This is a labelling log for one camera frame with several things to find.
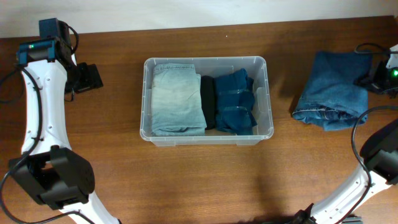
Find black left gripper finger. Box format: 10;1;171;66
74;62;93;93
88;64;103;89

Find dark blue jeans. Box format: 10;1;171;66
292;52;372;131

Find light blue jeans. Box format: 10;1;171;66
151;63;206;136

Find black taped garment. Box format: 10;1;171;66
200;76;216;130

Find blue taped shirt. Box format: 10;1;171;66
215;68;257;136

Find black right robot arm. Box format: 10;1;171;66
292;51;397;223

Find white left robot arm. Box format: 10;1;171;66
9;37;120;223

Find clear plastic storage bin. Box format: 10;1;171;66
139;56;274;147

